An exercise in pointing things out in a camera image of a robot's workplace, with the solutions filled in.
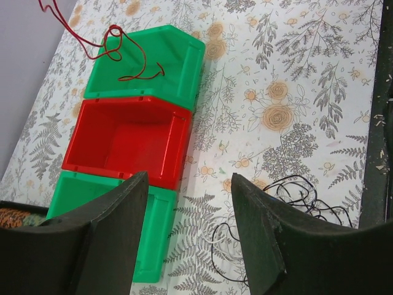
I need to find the green bin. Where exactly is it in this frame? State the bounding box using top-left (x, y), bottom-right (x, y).
top-left (46, 171), bottom-right (177, 283)
top-left (84, 25), bottom-right (206, 111)

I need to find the red bin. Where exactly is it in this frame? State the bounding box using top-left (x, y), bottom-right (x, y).
top-left (62, 96), bottom-right (192, 191)

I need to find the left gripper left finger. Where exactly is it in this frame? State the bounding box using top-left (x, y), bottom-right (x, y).
top-left (1, 171), bottom-right (149, 294)

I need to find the red wire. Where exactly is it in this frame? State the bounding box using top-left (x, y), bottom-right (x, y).
top-left (38, 0), bottom-right (166, 82)

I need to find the floral table mat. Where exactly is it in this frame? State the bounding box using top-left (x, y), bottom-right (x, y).
top-left (0, 0), bottom-right (384, 295)

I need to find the left green bin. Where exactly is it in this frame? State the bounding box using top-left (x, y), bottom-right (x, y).
top-left (46, 171), bottom-right (177, 283)

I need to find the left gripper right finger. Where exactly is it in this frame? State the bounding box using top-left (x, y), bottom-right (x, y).
top-left (232, 173), bottom-right (392, 294)

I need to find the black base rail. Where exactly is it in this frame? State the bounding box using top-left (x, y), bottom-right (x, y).
top-left (359, 1), bottom-right (392, 229)

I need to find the right green bin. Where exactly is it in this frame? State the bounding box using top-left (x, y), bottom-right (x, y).
top-left (84, 25), bottom-right (206, 111)

